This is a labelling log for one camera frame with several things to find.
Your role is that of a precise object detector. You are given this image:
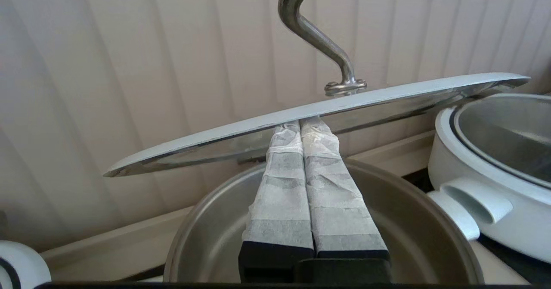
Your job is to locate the white cooking pot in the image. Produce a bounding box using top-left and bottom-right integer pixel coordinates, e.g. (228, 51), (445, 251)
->
(427, 108), (551, 264)
(164, 159), (485, 285)

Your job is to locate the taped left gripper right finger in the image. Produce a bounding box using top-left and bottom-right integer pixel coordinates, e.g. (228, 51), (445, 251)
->
(300, 116), (390, 260)

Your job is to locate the far left white pot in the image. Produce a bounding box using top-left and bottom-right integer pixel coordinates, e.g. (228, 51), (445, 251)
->
(0, 240), (52, 289)

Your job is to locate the glass lid white rim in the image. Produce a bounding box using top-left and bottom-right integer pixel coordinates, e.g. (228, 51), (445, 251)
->
(103, 0), (531, 178)

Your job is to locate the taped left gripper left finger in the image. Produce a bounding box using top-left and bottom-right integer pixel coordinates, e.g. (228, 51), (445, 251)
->
(239, 121), (315, 281)

